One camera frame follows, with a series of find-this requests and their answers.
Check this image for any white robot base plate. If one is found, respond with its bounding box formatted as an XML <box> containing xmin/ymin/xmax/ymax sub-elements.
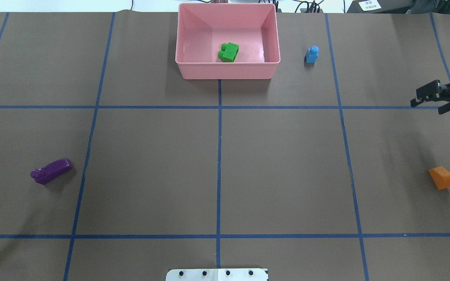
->
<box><xmin>165</xmin><ymin>268</ymin><xmax>269</xmax><ymax>281</ymax></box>

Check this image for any green block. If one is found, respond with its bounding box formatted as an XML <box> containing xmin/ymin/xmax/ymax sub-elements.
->
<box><xmin>217</xmin><ymin>42</ymin><xmax>239</xmax><ymax>62</ymax></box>

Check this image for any small blue block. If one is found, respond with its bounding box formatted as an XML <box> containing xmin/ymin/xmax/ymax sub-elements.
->
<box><xmin>305</xmin><ymin>46</ymin><xmax>319</xmax><ymax>64</ymax></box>

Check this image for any purple block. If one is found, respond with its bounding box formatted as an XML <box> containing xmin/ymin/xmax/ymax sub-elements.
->
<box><xmin>30</xmin><ymin>158</ymin><xmax>73</xmax><ymax>185</ymax></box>

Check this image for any orange block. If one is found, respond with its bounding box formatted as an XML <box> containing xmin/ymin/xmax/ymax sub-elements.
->
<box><xmin>428</xmin><ymin>166</ymin><xmax>450</xmax><ymax>190</ymax></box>

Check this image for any pink plastic box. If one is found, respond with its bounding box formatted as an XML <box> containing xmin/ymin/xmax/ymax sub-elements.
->
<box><xmin>175</xmin><ymin>2</ymin><xmax>281</xmax><ymax>80</ymax></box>

